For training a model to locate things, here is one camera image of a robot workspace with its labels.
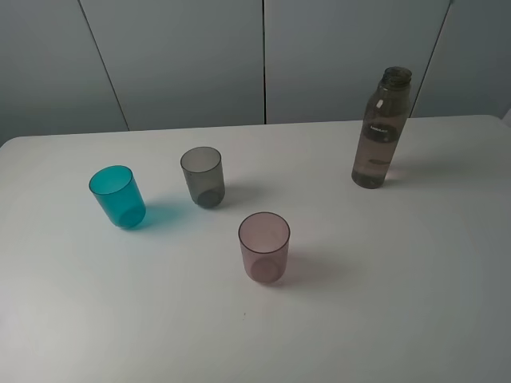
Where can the smoky translucent water bottle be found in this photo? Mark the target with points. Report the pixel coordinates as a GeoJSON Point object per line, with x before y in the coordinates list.
{"type": "Point", "coordinates": [387, 111]}

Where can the pink translucent plastic cup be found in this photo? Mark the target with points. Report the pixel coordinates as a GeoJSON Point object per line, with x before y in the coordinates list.
{"type": "Point", "coordinates": [264, 241]}

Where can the grey translucent plastic cup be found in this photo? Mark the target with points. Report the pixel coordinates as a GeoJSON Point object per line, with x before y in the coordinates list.
{"type": "Point", "coordinates": [204, 176]}

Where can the teal plastic cup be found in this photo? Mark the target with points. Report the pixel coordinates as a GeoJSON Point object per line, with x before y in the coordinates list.
{"type": "Point", "coordinates": [116, 190]}

